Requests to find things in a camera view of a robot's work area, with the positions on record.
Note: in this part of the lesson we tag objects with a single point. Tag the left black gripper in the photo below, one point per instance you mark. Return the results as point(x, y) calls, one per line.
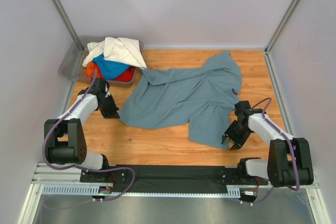
point(112, 113)

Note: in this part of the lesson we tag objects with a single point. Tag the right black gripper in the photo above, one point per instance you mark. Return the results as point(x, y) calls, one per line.
point(229, 134)

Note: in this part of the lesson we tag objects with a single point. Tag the grey-blue t shirt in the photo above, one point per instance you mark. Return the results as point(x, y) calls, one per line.
point(201, 97)

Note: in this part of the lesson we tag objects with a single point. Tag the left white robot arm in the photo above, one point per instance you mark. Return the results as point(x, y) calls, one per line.
point(65, 145)

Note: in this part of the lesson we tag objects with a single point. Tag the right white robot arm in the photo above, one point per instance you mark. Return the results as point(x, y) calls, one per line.
point(289, 161)

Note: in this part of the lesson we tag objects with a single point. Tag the red t shirt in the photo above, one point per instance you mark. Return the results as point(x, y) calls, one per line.
point(127, 75)

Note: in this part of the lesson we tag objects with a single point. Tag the blue t shirt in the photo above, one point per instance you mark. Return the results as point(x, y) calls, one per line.
point(109, 69)

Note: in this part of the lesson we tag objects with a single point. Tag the orange t shirt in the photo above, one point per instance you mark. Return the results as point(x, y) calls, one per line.
point(92, 70)

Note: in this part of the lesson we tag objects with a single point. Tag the white t shirt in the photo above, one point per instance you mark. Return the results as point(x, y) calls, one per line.
point(121, 50)

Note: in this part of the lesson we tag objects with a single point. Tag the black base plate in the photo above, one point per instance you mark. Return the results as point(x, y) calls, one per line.
point(188, 179)

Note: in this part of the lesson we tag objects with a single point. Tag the aluminium rail frame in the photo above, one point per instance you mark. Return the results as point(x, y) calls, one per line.
point(115, 179)

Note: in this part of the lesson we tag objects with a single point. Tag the grey slotted cable duct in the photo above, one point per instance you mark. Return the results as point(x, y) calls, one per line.
point(95, 190)

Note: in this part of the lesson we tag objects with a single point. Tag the left aluminium corner post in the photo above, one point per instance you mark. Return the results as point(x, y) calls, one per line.
point(67, 23)

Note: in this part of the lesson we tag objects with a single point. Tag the aluminium corner post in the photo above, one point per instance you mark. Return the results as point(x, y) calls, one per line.
point(67, 23)
point(284, 21)

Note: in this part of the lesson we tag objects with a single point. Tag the right aluminium corner post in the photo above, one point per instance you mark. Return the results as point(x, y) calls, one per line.
point(284, 21)

